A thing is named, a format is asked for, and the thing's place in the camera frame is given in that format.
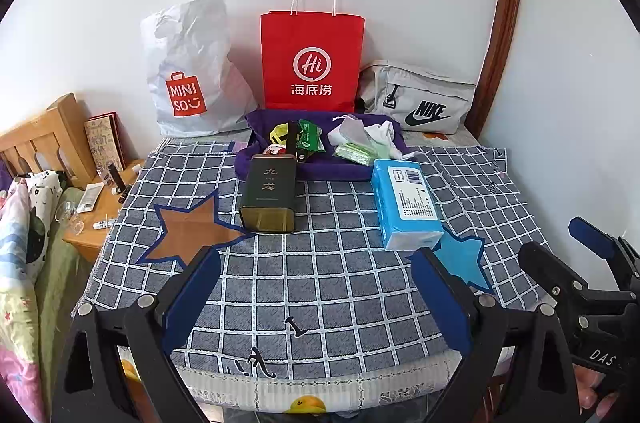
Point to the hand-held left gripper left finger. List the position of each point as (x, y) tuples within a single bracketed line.
[(192, 298)]

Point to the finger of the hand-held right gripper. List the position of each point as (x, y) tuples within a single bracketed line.
[(595, 238), (550, 268)]

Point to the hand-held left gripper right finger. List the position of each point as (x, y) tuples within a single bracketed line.
[(445, 303)]

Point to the pale green cloth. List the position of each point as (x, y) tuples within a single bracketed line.
[(390, 151)]

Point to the red white small packet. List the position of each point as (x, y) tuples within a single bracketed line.
[(272, 149)]

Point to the purple towel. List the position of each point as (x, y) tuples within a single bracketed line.
[(330, 168)]

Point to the green tissue packet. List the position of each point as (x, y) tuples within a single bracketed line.
[(352, 151)]

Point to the white sock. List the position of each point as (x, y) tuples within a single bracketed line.
[(382, 133)]

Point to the yellow mini bag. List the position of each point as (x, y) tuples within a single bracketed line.
[(277, 134)]

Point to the green snack packet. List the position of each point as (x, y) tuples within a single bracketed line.
[(311, 135)]

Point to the person's right hand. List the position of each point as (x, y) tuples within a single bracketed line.
[(592, 395)]

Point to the blue tissue pack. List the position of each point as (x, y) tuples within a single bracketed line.
[(405, 203)]

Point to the wooden nightstand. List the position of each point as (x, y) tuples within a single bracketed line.
[(95, 235)]

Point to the grey checked star blanket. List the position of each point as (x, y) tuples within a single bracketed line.
[(325, 278)]

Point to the dark green tin box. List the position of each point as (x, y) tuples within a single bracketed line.
[(267, 198)]

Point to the black bottle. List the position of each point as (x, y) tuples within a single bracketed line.
[(118, 185)]

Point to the clear glass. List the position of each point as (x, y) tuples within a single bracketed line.
[(70, 218)]

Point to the brown patterned book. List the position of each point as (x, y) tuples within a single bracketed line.
[(102, 143)]

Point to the grey waist bag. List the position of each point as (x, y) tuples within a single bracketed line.
[(425, 93)]

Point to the wooden headboard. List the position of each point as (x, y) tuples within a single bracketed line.
[(60, 128)]

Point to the white plastic shopping bag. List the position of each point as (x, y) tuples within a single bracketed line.
[(200, 53)]

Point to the red paper bag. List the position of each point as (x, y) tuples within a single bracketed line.
[(310, 38)]

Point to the brown wooden door frame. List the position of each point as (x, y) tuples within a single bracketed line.
[(505, 28)]

